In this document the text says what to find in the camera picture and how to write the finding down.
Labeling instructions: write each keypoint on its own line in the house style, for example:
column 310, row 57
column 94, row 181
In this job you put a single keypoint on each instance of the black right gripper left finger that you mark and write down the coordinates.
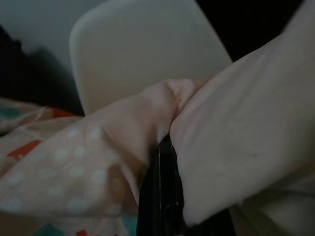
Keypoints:
column 150, row 196

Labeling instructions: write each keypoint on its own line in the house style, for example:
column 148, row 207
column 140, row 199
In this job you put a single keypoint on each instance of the pink pillow with coloured dots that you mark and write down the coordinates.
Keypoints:
column 233, row 127

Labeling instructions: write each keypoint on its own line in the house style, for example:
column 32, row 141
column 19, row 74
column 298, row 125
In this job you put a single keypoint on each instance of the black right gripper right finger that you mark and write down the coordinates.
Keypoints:
column 172, row 191

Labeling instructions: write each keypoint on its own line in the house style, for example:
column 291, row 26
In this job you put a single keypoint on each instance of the white plastic chair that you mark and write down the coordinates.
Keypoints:
column 142, row 56

